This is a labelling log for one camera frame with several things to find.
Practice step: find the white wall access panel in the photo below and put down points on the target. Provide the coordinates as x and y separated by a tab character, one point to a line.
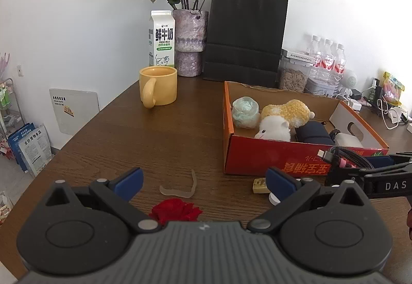
75	111

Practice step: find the white wall outlet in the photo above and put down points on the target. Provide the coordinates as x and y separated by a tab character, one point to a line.
20	70

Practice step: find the blue and white packets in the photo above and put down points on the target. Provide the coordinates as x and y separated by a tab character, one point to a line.
30	148

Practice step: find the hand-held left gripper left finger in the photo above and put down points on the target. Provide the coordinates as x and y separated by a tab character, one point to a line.
128	185

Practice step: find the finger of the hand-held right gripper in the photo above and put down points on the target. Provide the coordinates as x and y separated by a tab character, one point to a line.
346	177
381	161

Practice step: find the pale green tissue roll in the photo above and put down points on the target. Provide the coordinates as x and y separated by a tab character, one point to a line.
245	111

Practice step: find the white earphones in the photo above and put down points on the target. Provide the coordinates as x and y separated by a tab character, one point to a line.
342	97

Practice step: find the clear seed container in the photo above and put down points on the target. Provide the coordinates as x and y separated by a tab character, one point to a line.
293	77

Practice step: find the white robot speaker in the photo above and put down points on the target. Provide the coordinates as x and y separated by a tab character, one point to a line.
349	79

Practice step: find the clear water bottle red label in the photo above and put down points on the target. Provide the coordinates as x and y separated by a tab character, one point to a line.
313	58
326	61
338	66

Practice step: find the red artificial rose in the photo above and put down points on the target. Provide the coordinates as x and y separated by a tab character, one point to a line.
175	213

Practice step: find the purple textured vase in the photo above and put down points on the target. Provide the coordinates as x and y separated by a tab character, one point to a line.
190	42

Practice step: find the white charger adapter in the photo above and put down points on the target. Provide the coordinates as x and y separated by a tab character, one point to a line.
355	105

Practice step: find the white and green milk carton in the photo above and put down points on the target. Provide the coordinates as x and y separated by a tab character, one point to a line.
162	39

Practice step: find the white floral tin box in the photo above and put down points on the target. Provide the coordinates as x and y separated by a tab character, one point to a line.
322	87

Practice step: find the red cardboard box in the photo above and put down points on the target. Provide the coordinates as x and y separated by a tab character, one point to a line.
289	158

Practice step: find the yellow mug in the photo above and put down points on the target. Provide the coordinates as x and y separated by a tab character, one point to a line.
159	86

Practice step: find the black paper bag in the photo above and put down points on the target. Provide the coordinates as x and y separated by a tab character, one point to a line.
244	36

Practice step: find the beige mahjong tile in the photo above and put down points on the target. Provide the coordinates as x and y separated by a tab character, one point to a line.
260	186

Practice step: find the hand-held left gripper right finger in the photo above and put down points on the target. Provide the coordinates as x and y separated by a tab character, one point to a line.
280	184

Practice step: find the small white flat box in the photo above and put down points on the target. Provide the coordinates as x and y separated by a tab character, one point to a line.
297	55

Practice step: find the navy fabric pouch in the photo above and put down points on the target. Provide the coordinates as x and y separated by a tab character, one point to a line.
313	133

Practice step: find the frosted plastic box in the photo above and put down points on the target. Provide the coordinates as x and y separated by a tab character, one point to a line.
349	139

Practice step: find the yellow and white plush sheep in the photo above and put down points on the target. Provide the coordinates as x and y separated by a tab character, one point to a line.
283	119

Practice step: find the black power adapter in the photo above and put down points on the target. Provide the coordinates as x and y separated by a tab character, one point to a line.
355	94

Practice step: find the purple pampas grass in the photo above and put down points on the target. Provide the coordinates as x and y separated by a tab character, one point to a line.
4	63

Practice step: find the white face mask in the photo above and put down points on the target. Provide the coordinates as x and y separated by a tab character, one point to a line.
398	115

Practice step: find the yellow snack packet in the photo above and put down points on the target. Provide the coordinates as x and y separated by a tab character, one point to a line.
393	87

